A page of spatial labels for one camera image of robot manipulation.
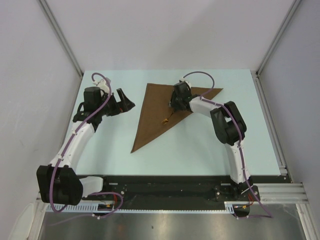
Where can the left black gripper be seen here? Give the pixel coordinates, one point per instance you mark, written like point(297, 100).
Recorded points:
point(124, 105)

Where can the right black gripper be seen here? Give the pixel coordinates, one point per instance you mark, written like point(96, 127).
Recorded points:
point(173, 102)

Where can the gold fork dark handle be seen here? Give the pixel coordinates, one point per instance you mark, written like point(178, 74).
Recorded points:
point(166, 120)

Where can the brown cloth napkin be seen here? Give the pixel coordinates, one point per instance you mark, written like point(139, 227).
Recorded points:
point(155, 108)

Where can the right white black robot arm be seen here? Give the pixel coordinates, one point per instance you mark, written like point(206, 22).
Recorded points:
point(229, 128)

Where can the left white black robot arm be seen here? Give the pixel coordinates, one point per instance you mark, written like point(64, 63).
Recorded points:
point(58, 183)

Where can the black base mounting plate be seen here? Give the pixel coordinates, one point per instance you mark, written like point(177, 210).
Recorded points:
point(170, 193)

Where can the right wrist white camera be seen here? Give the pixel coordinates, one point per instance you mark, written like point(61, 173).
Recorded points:
point(184, 80)

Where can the wrist white camera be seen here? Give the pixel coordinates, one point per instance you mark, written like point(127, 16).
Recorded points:
point(103, 84)
point(184, 80)

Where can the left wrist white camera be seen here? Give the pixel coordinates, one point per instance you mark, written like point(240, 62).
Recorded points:
point(103, 84)

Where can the white slotted cable duct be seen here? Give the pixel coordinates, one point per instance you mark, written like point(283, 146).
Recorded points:
point(101, 208)

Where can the aluminium frame rail front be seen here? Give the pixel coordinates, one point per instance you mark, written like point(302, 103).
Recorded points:
point(264, 193)

